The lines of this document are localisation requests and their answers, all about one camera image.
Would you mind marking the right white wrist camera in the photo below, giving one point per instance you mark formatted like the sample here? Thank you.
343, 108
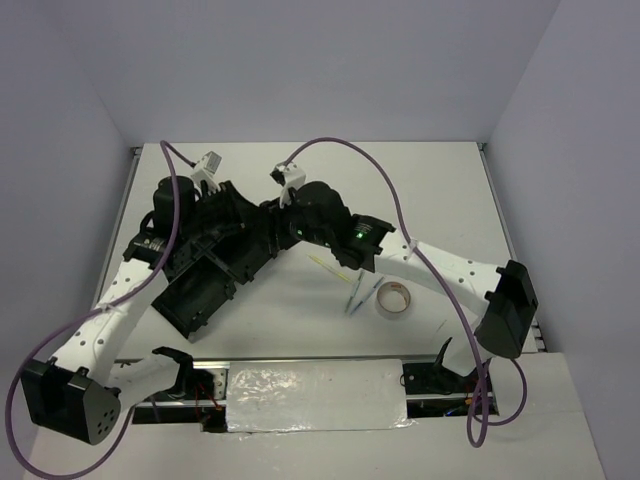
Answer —
290, 177

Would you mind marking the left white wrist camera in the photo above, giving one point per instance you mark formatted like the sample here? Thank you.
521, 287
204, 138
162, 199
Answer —
206, 168

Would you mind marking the black four-compartment organizer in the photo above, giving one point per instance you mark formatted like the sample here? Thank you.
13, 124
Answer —
198, 288

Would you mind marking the green pen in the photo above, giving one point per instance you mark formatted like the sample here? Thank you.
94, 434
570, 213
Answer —
354, 291

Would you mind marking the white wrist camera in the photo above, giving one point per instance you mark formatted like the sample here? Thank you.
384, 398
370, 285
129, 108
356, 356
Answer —
206, 168
290, 177

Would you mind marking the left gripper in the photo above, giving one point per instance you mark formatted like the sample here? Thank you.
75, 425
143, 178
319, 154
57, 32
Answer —
225, 197

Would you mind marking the blue pen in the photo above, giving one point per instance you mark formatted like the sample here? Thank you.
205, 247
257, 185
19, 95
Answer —
367, 295

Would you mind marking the large clear tape roll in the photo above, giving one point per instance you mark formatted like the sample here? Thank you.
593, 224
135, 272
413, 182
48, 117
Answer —
393, 301

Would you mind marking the metal rail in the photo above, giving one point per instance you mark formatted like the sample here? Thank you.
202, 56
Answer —
221, 362

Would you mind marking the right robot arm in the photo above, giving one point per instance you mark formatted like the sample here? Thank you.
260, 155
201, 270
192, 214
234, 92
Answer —
502, 298

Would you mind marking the white foil-covered block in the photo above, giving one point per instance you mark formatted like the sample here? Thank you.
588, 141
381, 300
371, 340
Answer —
350, 395

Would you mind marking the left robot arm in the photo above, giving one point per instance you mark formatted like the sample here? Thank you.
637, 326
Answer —
80, 391

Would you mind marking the yellow pen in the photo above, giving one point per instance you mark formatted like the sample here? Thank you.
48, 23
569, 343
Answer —
331, 269

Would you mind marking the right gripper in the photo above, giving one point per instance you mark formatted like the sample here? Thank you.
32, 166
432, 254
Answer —
273, 217

